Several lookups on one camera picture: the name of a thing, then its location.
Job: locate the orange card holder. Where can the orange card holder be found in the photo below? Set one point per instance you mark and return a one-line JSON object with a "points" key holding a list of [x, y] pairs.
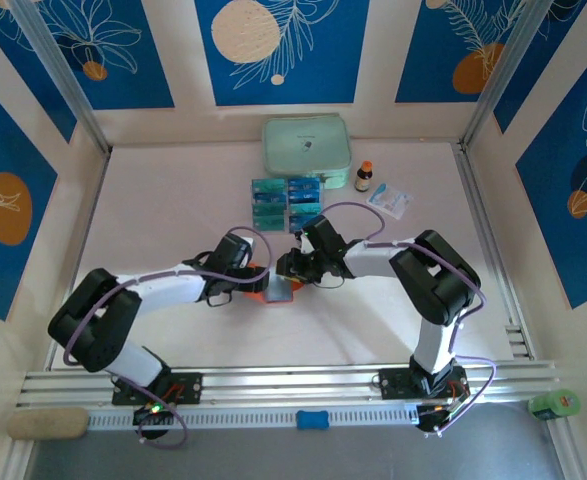
{"points": [[254, 296]]}

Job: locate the teal credit card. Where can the teal credit card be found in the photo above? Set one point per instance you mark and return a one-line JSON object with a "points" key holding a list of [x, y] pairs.
{"points": [[268, 185], [268, 221], [268, 209], [268, 197]]}

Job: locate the teal blue packets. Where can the teal blue packets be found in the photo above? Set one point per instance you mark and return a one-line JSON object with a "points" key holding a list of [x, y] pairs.
{"points": [[286, 205]]}

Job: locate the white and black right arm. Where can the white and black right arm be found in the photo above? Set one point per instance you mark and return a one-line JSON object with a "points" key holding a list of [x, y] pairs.
{"points": [[373, 257]]}

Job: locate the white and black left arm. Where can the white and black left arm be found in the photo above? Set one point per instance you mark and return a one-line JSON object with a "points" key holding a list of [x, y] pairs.
{"points": [[173, 290]]}

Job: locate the white blue sachet packet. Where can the white blue sachet packet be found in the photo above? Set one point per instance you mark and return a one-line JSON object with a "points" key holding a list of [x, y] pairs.
{"points": [[390, 200]]}

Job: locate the brown bottle orange cap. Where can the brown bottle orange cap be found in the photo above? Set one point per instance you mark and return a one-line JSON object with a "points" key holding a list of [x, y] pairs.
{"points": [[364, 176]]}

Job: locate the mint green zip case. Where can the mint green zip case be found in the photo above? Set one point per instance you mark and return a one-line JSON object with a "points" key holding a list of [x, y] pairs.
{"points": [[303, 150]]}

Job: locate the blue bone-shaped clip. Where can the blue bone-shaped clip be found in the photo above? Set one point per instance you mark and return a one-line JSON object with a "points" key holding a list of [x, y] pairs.
{"points": [[312, 420]]}

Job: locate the black controller board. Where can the black controller board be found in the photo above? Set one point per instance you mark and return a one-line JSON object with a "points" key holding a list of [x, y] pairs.
{"points": [[153, 414], [438, 414]]}

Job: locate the blue panel with cream circle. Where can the blue panel with cream circle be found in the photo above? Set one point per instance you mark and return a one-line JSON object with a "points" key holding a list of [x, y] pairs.
{"points": [[293, 75]]}

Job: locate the beige foam block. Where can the beige foam block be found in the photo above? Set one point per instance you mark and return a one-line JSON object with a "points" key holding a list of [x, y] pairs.
{"points": [[48, 423]]}

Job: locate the green cylinder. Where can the green cylinder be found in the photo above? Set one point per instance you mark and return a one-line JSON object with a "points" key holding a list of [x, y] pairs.
{"points": [[553, 404]]}

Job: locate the aluminium mounting rail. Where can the aluminium mounting rail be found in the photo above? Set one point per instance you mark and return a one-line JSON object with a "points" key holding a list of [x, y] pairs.
{"points": [[293, 382]]}

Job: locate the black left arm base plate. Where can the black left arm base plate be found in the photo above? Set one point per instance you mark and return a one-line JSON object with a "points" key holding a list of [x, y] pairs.
{"points": [[193, 387]]}

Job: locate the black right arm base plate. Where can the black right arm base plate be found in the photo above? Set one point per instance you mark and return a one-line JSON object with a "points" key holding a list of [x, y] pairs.
{"points": [[393, 382]]}

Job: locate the aluminium side rail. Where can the aluminium side rail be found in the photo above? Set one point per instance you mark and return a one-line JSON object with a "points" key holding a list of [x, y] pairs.
{"points": [[488, 250]]}

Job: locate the blue floral wall panel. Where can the blue floral wall panel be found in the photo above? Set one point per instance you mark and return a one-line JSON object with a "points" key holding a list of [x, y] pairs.
{"points": [[123, 75], [3, 165], [543, 55], [563, 200], [28, 60], [423, 50]]}

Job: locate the aluminium frame post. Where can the aluminium frame post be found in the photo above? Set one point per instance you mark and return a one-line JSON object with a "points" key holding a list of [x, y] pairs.
{"points": [[63, 80], [508, 70]]}

